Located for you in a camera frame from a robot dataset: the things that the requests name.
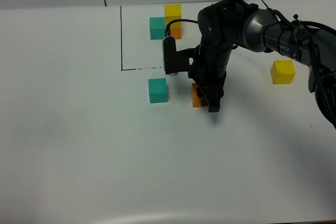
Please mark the template yellow cube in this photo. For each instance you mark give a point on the template yellow cube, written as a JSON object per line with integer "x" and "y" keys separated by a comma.
{"x": 172, "y": 12}

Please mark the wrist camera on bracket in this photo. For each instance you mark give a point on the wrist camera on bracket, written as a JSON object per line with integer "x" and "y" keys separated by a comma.
{"x": 176, "y": 61}

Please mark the template teal cube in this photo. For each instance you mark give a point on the template teal cube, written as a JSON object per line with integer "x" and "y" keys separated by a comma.
{"x": 157, "y": 28}

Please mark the loose teal wooden cube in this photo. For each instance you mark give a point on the loose teal wooden cube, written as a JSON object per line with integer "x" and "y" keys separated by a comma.
{"x": 158, "y": 90}

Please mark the yellow wooden cube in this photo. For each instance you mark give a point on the yellow wooden cube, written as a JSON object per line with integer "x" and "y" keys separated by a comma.
{"x": 282, "y": 72}

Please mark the orange wooden cube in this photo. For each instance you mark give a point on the orange wooden cube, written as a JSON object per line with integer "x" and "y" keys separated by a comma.
{"x": 194, "y": 95}

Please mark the template orange cube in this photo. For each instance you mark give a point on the template orange cube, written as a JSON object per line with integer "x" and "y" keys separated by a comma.
{"x": 176, "y": 32}

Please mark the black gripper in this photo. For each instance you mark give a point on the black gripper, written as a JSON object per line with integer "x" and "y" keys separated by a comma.
{"x": 209, "y": 70}

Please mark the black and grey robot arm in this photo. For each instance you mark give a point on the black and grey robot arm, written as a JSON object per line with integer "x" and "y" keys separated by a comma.
{"x": 235, "y": 23}

